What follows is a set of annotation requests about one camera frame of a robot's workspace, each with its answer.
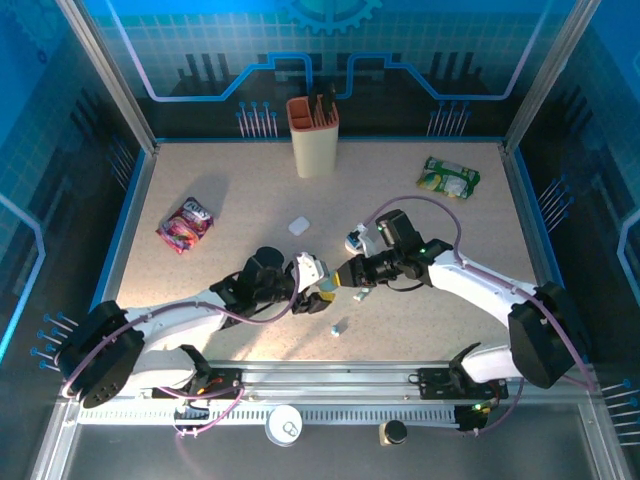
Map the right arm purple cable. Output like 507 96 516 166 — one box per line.
362 194 599 396

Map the beige knife block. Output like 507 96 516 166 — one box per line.
285 96 341 180

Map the purple snack bag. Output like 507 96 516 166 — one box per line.
155 196 215 255

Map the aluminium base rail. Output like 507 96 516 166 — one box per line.
64 359 551 401

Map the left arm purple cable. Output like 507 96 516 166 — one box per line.
59 254 301 399

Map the green snack bag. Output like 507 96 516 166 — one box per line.
417 155 481 200

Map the aluminium frame post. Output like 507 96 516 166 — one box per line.
57 0 160 155
502 0 599 152

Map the slotted grey cable duct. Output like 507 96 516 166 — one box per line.
77 407 461 427

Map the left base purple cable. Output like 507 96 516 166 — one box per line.
158 378 249 440

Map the small bottle black cap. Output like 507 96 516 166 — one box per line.
378 419 409 447

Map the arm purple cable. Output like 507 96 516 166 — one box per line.
59 254 301 399
362 194 599 396

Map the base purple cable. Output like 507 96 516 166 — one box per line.
459 377 526 436
158 378 249 440

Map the black knife handle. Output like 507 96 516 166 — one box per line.
320 81 337 124
307 85 324 126

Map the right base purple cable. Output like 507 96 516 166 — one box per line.
459 377 526 436

